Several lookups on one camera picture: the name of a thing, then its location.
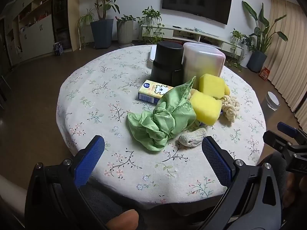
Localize dark blue square planter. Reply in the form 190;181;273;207
90;19;114;49

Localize cream wall cabinet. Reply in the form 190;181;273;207
0;0;54;66

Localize white tray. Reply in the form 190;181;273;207
149;45;157;64

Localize green cloth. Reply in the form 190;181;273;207
127;76;197;152

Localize grey trash bin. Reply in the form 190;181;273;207
262;91;280;112

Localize red box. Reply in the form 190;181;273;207
259;67;270;80

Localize yellow and blue carton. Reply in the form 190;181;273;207
137;80;174;104

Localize black television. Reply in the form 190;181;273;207
162;0;233;25

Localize small trailing plant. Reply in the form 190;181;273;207
227;29;252;69

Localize yellow sponge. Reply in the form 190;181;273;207
189;90;223;126
199;73;231;100

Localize white television cabinet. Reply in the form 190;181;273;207
141;24;245;58

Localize person's left hand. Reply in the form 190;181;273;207
109;209;139;230

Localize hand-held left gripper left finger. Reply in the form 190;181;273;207
25;135;113;230

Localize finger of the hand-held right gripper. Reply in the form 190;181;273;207
263;131;300;159
277;122;307;140

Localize blue floor item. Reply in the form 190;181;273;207
53;42;65;55

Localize beige curtain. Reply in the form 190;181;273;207
264;0;307;125

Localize black cylindrical container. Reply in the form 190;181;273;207
151;41;185;87

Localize person's grey trousers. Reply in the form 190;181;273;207
51;153;288;230

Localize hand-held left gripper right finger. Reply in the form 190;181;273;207
201;136;285;230

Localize cream knit dishcloth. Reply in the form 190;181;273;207
178;127;207;147

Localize white ribbed planter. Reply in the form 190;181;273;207
117;20;134;46

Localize spider plant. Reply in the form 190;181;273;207
77;9;95;46

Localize white plastic storage box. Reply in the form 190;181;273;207
182;42;226;89

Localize small green potted plant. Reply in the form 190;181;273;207
116;14;136;22

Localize large broad-leaf plant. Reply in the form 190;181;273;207
242;1;288;53

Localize person's right hand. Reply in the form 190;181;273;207
284;171;307;208

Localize trailing pothos plant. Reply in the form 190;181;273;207
137;6;165;45

